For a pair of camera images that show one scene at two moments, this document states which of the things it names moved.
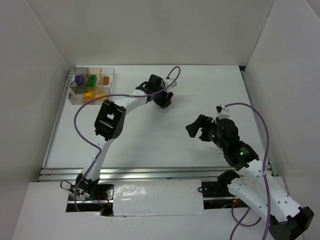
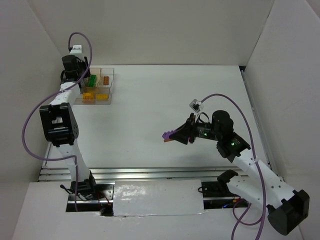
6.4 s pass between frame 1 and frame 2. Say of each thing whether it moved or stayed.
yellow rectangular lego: stayed
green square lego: stayed
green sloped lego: stayed
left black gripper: moved
